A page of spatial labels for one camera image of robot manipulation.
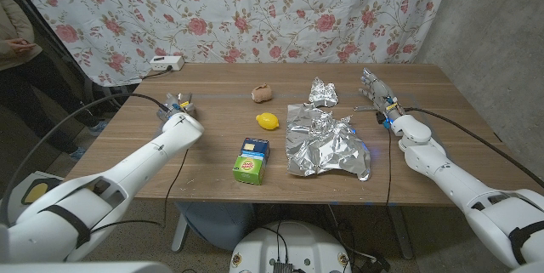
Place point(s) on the floral backdrop cloth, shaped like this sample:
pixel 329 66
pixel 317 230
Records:
pixel 255 9

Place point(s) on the black power adapter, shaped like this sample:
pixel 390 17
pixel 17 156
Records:
pixel 376 265

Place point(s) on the green blue sponge package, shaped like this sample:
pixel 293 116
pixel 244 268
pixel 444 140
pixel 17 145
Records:
pixel 250 164

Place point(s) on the yellow lemon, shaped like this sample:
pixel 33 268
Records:
pixel 268 121

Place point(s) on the large aluminum foil sheet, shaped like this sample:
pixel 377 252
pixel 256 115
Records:
pixel 323 145

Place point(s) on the white robot body panel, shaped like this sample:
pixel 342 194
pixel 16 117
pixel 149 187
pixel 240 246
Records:
pixel 85 268

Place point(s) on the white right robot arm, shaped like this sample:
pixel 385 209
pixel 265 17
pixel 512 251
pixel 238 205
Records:
pixel 450 175

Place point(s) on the small crumpled aluminum foil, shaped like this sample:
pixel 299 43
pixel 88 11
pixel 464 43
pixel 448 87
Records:
pixel 323 92

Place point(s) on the white power strip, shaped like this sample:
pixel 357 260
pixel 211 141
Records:
pixel 166 63

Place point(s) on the brown potato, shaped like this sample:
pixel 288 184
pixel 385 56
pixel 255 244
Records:
pixel 261 93

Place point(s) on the yellow black floor mat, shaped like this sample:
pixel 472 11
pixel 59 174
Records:
pixel 36 192

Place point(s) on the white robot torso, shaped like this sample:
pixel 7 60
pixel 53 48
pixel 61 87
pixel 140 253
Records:
pixel 293 243

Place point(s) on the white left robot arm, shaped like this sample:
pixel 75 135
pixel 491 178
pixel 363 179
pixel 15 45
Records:
pixel 149 154

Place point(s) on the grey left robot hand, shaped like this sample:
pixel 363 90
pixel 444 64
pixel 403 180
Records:
pixel 176 105

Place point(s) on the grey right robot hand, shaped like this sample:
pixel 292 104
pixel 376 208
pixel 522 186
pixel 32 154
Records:
pixel 381 94

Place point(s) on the silver metal tool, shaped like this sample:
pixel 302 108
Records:
pixel 365 108

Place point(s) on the person in beige jacket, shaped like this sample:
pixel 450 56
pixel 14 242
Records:
pixel 38 90

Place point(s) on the grey blue stool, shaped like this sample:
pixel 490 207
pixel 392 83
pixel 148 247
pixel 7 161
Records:
pixel 217 222

